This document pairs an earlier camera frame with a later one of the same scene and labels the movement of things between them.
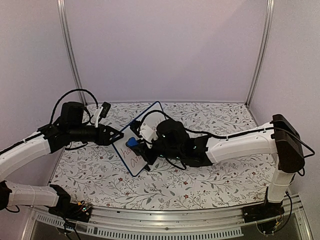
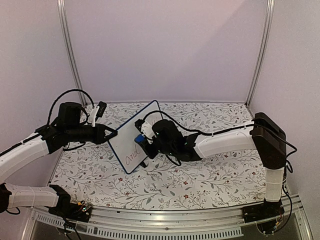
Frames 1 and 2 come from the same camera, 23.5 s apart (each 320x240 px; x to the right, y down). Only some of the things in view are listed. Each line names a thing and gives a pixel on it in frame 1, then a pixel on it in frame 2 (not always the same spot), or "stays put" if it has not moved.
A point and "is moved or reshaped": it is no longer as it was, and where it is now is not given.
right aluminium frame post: [270, 6] stays put
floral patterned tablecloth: [96, 173] stays put
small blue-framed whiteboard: [134, 162] is moved or reshaped
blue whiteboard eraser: [132, 141] -> [139, 138]
